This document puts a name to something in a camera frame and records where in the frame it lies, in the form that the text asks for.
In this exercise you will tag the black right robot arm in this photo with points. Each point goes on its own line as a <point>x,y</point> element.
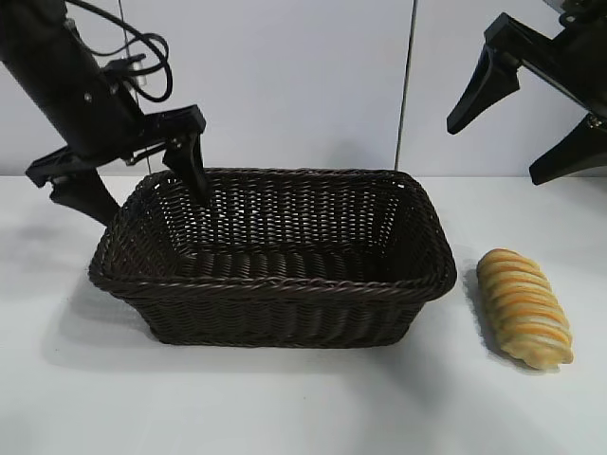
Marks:
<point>593,9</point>

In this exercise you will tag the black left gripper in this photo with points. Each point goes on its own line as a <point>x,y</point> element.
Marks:
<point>161,125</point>

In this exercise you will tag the long striped bread roll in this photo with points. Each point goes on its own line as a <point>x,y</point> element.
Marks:
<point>521,308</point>

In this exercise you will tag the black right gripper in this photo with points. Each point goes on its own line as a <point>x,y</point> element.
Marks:
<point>569,66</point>

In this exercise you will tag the dark brown woven basket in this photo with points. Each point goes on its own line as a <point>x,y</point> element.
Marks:
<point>265,308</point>

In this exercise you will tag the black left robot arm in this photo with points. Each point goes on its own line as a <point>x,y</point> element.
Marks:
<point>52,71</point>

